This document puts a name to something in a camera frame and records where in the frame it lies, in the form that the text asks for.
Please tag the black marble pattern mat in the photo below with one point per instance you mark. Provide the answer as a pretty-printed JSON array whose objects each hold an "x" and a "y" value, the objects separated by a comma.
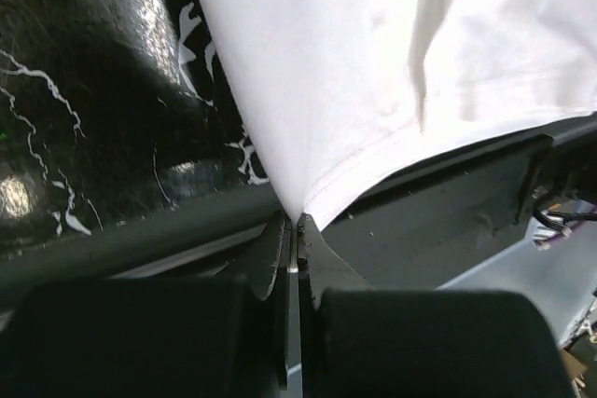
[{"x": 111, "y": 111}]

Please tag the white t-shirt robot print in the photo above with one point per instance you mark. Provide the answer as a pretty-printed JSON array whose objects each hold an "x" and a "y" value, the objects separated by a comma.
[{"x": 336, "y": 95}]

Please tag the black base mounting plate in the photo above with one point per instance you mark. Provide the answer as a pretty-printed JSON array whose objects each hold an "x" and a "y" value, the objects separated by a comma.
[{"x": 419, "y": 227}]

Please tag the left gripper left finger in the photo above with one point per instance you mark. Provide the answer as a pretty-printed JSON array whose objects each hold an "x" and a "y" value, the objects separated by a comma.
[{"x": 265, "y": 266}]

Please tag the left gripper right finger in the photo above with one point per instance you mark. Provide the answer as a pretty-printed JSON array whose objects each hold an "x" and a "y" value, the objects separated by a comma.
[{"x": 319, "y": 269}]

